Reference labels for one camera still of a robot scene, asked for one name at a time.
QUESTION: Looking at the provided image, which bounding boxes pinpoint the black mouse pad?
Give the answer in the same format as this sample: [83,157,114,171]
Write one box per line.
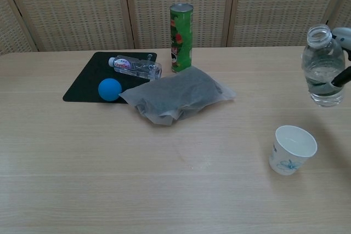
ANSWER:
[62,51,158,105]

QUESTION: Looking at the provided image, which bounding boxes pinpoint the grey bag with dark cloth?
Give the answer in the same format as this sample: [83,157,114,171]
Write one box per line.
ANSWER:
[118,65,237,127]

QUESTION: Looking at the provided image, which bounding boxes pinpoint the blue ball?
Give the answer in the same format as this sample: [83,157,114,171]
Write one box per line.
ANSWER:
[98,78,122,102]

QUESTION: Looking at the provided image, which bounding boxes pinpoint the labelled empty plastic bottle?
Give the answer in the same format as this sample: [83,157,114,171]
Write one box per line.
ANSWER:
[107,55,163,82]

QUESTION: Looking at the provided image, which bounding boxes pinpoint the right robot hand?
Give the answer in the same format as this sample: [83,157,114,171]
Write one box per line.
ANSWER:
[330,26,351,89]

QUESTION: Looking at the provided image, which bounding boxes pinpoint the green chips can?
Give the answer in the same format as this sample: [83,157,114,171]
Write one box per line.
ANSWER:
[169,3,194,74]

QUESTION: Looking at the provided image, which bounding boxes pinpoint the transparent water bottle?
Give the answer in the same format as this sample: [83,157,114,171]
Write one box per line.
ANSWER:
[301,24,347,108]

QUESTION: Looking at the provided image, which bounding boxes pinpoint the white paper cup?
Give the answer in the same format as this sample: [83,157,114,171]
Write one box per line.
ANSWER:
[268,125,318,176]

